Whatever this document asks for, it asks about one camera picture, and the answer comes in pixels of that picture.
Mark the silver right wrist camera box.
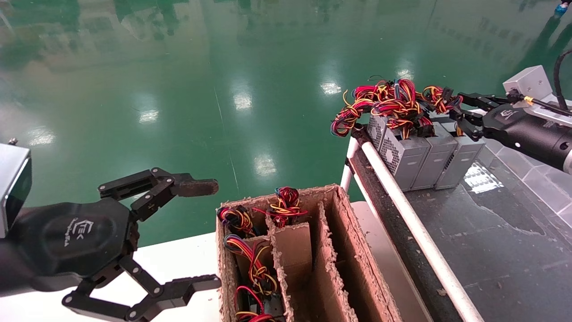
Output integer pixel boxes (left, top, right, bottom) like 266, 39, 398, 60
503, 65, 572, 128

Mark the short cardboard divider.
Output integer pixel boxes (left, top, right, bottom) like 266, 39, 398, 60
267, 221, 313, 278

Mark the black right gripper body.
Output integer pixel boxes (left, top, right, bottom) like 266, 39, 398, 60
484, 105, 572, 171

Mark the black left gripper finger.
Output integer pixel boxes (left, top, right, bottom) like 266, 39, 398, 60
62, 256, 222, 322
98, 168, 220, 222

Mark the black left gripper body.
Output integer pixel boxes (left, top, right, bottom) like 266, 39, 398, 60
9, 199, 137, 292

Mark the clear acrylic divider tray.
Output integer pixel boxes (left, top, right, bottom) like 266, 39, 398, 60
485, 139, 572, 229

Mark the white frame pipe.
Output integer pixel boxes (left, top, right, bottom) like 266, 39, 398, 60
360, 141, 485, 322
340, 136, 360, 193

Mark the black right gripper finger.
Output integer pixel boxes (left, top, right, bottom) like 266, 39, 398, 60
451, 110, 488, 141
458, 92, 512, 112

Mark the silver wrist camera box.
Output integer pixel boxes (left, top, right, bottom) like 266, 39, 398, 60
0, 138, 33, 239
503, 65, 572, 128

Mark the black pipe joint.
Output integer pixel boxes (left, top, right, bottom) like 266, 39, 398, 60
351, 125, 371, 144

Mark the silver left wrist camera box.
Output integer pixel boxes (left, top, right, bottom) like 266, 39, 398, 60
0, 138, 33, 239

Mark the brown cardboard box with cells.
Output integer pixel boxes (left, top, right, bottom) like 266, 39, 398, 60
216, 183, 405, 322

